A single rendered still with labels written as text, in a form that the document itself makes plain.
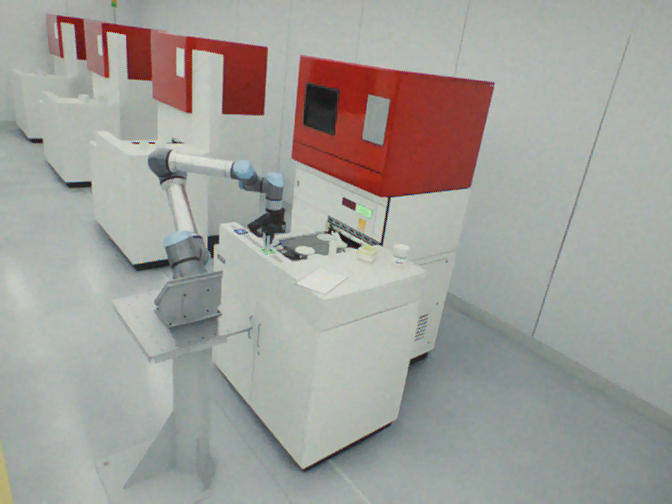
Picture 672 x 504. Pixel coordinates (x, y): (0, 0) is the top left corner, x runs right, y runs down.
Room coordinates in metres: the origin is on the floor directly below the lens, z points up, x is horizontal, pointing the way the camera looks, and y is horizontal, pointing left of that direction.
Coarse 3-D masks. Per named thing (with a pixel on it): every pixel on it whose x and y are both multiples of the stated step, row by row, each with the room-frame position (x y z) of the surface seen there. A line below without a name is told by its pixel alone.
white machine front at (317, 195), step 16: (304, 176) 2.83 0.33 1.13; (320, 176) 2.72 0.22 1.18; (304, 192) 2.82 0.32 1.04; (320, 192) 2.70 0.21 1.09; (336, 192) 2.60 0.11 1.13; (352, 192) 2.50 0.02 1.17; (368, 192) 2.41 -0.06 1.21; (304, 208) 2.81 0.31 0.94; (320, 208) 2.69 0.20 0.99; (336, 208) 2.58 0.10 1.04; (368, 208) 2.39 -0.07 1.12; (384, 208) 2.31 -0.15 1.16; (304, 224) 2.80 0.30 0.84; (320, 224) 2.68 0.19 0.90; (352, 224) 2.47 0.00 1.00; (368, 224) 2.38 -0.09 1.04; (384, 224) 2.31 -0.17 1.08
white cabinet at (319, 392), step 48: (240, 288) 2.10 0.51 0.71; (240, 336) 2.08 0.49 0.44; (288, 336) 1.78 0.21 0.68; (336, 336) 1.69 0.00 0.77; (384, 336) 1.89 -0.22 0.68; (240, 384) 2.06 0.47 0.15; (288, 384) 1.75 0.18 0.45; (336, 384) 1.72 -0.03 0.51; (384, 384) 1.94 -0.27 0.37; (288, 432) 1.72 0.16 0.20; (336, 432) 1.75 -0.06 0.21
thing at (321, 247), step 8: (328, 232) 2.55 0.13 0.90; (280, 240) 2.33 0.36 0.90; (288, 240) 2.35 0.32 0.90; (296, 240) 2.36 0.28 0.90; (304, 240) 2.38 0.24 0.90; (312, 240) 2.40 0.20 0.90; (320, 240) 2.41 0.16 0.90; (320, 248) 2.30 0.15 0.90; (328, 248) 2.32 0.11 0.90; (304, 256) 2.17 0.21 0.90
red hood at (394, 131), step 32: (320, 64) 2.71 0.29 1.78; (352, 64) 2.53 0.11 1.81; (320, 96) 2.70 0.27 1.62; (352, 96) 2.50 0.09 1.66; (384, 96) 2.33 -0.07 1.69; (416, 96) 2.36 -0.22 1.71; (448, 96) 2.52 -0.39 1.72; (480, 96) 2.70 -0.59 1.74; (320, 128) 2.67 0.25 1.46; (352, 128) 2.47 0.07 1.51; (384, 128) 2.30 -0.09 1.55; (416, 128) 2.39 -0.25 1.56; (448, 128) 2.56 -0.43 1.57; (480, 128) 2.75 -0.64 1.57; (320, 160) 2.65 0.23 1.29; (352, 160) 2.45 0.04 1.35; (384, 160) 2.28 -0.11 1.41; (416, 160) 2.42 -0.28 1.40; (448, 160) 2.59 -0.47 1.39; (384, 192) 2.29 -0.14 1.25; (416, 192) 2.45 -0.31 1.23
